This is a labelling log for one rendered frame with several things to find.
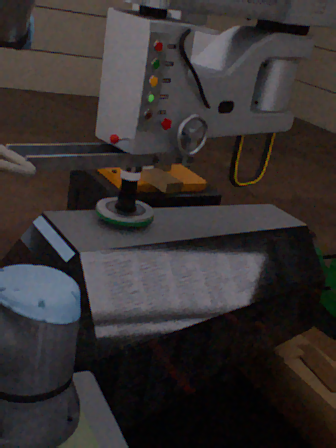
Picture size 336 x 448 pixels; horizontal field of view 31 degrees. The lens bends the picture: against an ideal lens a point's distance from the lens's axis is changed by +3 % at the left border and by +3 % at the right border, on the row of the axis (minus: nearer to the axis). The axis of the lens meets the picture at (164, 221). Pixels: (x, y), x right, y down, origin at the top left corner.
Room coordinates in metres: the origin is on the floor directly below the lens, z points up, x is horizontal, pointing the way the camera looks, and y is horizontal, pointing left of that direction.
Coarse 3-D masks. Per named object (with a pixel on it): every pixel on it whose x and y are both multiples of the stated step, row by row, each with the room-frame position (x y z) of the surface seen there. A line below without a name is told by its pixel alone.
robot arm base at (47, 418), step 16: (64, 384) 0.88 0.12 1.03; (0, 400) 0.84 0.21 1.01; (16, 400) 0.83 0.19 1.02; (32, 400) 0.84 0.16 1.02; (48, 400) 0.85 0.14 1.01; (64, 400) 0.87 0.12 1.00; (0, 416) 0.83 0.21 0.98; (16, 416) 0.83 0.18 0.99; (32, 416) 0.83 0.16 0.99; (48, 416) 0.84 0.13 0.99; (64, 416) 0.86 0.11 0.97; (0, 432) 0.83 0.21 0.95; (16, 432) 0.82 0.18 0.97; (32, 432) 0.82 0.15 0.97; (48, 432) 0.83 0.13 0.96; (64, 432) 0.85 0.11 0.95
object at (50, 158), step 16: (16, 144) 1.82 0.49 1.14; (32, 144) 1.86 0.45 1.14; (48, 144) 1.90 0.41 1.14; (64, 144) 1.94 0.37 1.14; (80, 144) 1.98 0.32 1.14; (96, 144) 2.03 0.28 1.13; (32, 160) 1.73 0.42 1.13; (48, 160) 1.77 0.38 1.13; (64, 160) 1.81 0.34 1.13; (80, 160) 1.85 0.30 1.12; (96, 160) 1.89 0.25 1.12; (112, 160) 1.94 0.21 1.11; (128, 160) 1.99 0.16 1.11; (144, 160) 2.04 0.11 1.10; (160, 160) 2.09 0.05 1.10; (176, 160) 2.15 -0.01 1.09; (192, 160) 2.16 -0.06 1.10
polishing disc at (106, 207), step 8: (104, 200) 2.12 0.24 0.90; (112, 200) 2.13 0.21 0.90; (96, 208) 2.05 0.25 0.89; (104, 208) 2.04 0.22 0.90; (112, 208) 2.05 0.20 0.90; (144, 208) 2.11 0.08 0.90; (152, 208) 2.12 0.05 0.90; (112, 216) 1.98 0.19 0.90; (120, 216) 1.99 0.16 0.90; (128, 216) 2.00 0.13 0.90; (136, 216) 2.02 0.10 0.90; (144, 216) 2.03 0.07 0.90; (152, 216) 2.06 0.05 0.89
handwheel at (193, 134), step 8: (184, 120) 2.02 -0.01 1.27; (200, 120) 2.07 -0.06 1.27; (184, 128) 2.02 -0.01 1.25; (192, 128) 2.06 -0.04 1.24; (200, 128) 2.07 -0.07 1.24; (208, 128) 2.10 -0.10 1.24; (176, 136) 2.00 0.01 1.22; (192, 136) 2.04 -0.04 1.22; (176, 144) 2.01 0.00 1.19; (192, 144) 2.06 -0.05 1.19; (200, 144) 2.09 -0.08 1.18; (184, 152) 2.03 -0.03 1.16; (192, 152) 2.06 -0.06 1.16
